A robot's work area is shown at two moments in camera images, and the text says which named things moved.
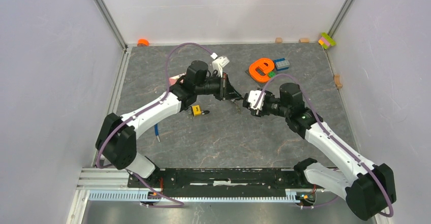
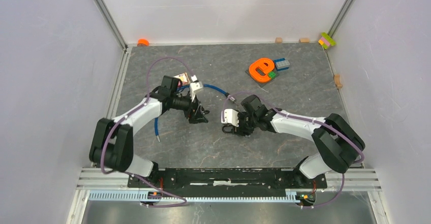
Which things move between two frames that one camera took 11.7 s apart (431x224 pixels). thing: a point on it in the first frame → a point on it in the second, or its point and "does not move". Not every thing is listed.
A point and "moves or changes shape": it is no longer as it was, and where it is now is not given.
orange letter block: x=259 y=63 does not move
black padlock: x=246 y=104 moves or changes shape
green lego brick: x=271 y=74 does not move
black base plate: x=221 y=180 does not move
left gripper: x=227 y=92 → x=195 y=105
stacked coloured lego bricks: x=326 y=40 does not move
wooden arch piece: x=337 y=81 does not move
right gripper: x=263 y=112 → x=243 y=131
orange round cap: x=143 y=42 does not move
